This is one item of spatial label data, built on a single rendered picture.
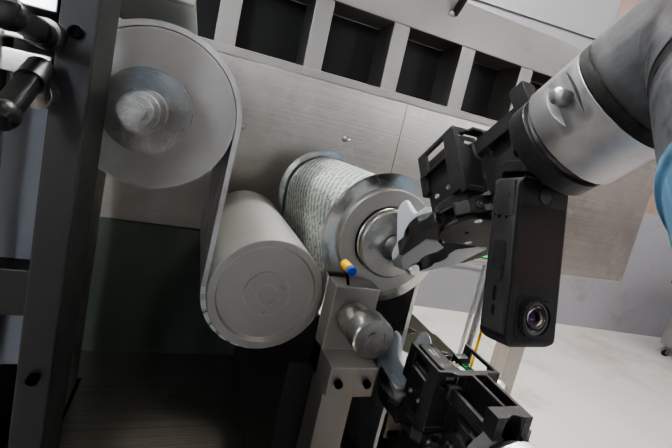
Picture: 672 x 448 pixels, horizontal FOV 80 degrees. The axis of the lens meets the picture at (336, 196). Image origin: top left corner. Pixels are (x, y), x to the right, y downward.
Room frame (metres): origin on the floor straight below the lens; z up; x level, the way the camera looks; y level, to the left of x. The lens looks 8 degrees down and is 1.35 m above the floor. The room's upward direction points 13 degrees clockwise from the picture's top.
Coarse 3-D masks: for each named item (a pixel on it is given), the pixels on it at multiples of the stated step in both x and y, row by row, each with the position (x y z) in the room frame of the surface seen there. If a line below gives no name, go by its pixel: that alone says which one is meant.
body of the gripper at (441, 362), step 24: (408, 360) 0.39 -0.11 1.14; (432, 360) 0.37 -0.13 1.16; (456, 360) 0.39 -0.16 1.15; (480, 360) 0.39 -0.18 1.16; (408, 384) 0.39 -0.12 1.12; (432, 384) 0.35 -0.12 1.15; (456, 384) 0.35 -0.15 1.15; (480, 384) 0.34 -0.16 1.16; (408, 408) 0.37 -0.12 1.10; (432, 408) 0.34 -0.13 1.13; (456, 408) 0.34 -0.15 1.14; (480, 408) 0.33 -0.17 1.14; (504, 408) 0.31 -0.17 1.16; (408, 432) 0.36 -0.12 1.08; (432, 432) 0.35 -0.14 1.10; (456, 432) 0.33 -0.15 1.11; (480, 432) 0.30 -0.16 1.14; (504, 432) 0.32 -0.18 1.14; (528, 432) 0.31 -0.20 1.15
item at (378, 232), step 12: (372, 216) 0.42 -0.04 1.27; (384, 216) 0.41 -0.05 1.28; (396, 216) 0.42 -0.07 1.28; (360, 228) 0.42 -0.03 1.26; (372, 228) 0.41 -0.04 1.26; (384, 228) 0.41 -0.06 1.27; (396, 228) 0.42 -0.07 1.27; (360, 240) 0.41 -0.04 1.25; (372, 240) 0.41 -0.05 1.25; (384, 240) 0.42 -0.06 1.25; (396, 240) 0.42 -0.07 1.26; (360, 252) 0.41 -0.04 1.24; (372, 252) 0.41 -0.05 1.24; (384, 252) 0.42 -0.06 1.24; (372, 264) 0.41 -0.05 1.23; (384, 264) 0.42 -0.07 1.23; (384, 276) 0.42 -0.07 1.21
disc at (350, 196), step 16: (368, 176) 0.43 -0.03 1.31; (384, 176) 0.43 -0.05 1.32; (400, 176) 0.44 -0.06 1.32; (352, 192) 0.42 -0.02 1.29; (368, 192) 0.43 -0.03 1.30; (416, 192) 0.45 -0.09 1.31; (336, 208) 0.41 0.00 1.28; (336, 224) 0.42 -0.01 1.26; (336, 240) 0.42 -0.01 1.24; (336, 256) 0.42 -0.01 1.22; (336, 272) 0.42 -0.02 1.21; (400, 288) 0.45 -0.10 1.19
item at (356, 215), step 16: (384, 192) 0.42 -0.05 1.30; (400, 192) 0.43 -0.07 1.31; (352, 208) 0.42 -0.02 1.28; (368, 208) 0.42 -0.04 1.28; (416, 208) 0.44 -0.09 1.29; (352, 224) 0.41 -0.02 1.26; (352, 240) 0.42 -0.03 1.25; (352, 256) 0.42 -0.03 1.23; (368, 272) 0.43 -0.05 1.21; (384, 288) 0.43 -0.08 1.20
